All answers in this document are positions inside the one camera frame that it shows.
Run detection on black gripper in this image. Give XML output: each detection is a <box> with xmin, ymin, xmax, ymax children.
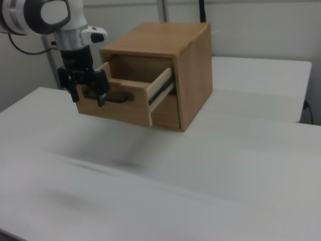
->
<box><xmin>57</xmin><ymin>45</ymin><xmax>110</xmax><ymax>107</ymax></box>

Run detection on wooden drawer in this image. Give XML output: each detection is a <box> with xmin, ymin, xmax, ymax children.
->
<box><xmin>151</xmin><ymin>94</ymin><xmax>182</xmax><ymax>129</ymax></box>
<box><xmin>75</xmin><ymin>61</ymin><xmax>176</xmax><ymax>128</ymax></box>

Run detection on closed wooden drawer front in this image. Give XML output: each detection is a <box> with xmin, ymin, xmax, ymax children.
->
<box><xmin>151</xmin><ymin>94</ymin><xmax>182</xmax><ymax>129</ymax></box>

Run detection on wooden drawer cabinet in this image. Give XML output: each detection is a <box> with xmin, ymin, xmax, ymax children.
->
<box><xmin>99</xmin><ymin>22</ymin><xmax>213</xmax><ymax>133</ymax></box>

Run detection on black pole behind cabinet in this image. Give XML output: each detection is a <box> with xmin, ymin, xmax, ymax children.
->
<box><xmin>199</xmin><ymin>0</ymin><xmax>208</xmax><ymax>24</ymax></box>

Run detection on grey metal frame post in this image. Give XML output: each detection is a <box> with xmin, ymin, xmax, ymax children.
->
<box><xmin>41</xmin><ymin>35</ymin><xmax>62</xmax><ymax>90</ymax></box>

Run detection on black metal drawer handle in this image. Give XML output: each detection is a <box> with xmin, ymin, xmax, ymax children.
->
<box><xmin>83</xmin><ymin>87</ymin><xmax>134</xmax><ymax>104</ymax></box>

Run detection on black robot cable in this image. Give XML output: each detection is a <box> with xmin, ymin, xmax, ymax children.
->
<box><xmin>7</xmin><ymin>32</ymin><xmax>61</xmax><ymax>55</ymax></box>

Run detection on black drawer slide rail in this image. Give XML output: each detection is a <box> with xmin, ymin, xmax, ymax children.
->
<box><xmin>147</xmin><ymin>75</ymin><xmax>175</xmax><ymax>106</ymax></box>

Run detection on grey wall frame strip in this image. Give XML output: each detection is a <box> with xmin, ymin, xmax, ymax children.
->
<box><xmin>157</xmin><ymin>0</ymin><xmax>168</xmax><ymax>23</ymax></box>

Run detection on black power cable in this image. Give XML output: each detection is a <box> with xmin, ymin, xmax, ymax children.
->
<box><xmin>303</xmin><ymin>100</ymin><xmax>314</xmax><ymax>125</ymax></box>

